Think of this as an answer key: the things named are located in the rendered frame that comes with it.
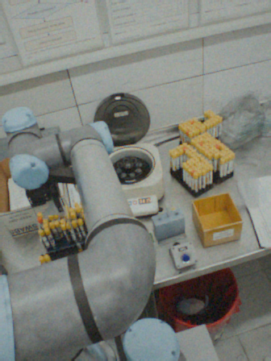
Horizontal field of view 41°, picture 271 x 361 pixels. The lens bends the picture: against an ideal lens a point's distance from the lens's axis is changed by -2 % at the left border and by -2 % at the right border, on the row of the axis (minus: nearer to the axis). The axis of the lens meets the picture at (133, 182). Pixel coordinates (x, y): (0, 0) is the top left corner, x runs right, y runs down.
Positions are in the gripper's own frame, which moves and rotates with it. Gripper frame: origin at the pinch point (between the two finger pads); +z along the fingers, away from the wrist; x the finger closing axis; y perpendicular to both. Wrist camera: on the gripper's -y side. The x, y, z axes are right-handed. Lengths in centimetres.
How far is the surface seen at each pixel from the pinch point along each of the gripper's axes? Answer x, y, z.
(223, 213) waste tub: -1, -51, 25
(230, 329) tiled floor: 10, -57, 113
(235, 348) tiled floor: 20, -56, 113
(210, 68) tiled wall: -51, -67, -2
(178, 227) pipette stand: 2.2, -33.2, 20.8
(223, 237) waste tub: 10, -46, 22
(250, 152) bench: -27, -75, 26
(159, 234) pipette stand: 2.4, -26.4, 21.0
